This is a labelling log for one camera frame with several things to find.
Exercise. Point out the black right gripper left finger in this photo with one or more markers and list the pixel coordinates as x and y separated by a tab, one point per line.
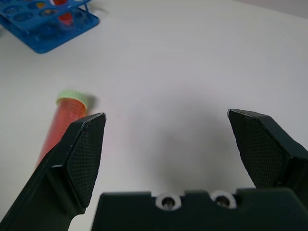
72	156

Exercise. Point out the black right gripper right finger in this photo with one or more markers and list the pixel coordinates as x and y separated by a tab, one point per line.
264	149

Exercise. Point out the red tube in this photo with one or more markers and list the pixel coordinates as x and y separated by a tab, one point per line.
65	16
63	115

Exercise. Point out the blue test tube rack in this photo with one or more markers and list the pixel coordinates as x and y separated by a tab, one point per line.
45	21

